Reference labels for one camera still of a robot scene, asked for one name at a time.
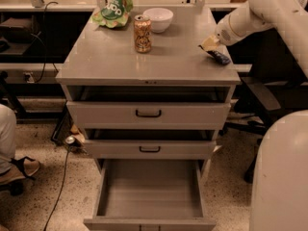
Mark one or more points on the green chip bag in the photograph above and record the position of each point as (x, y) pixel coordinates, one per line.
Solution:
(115, 14)

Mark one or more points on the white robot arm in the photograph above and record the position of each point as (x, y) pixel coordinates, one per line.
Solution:
(279, 199)

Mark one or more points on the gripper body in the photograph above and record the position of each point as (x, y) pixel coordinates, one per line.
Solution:
(225, 34)

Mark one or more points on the grey drawer cabinet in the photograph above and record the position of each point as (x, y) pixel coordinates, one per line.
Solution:
(103, 66)

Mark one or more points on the black office chair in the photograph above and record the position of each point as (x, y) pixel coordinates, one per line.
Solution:
(274, 86)

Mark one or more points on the grey open bottom drawer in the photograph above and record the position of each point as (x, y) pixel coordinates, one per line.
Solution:
(150, 195)

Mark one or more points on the white bowl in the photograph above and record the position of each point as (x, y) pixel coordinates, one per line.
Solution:
(160, 18)

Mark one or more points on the grey top drawer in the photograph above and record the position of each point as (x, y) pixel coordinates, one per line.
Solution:
(142, 115)

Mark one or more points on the grey middle drawer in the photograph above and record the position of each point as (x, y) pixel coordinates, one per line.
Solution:
(171, 150)

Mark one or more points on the dark blue rxbar wrapper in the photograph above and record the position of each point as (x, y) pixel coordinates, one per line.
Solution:
(217, 56)

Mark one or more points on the orange soda can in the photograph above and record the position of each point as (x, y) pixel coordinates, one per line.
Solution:
(142, 33)

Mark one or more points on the person leg light trousers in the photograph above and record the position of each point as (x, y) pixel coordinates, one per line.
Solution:
(7, 131)

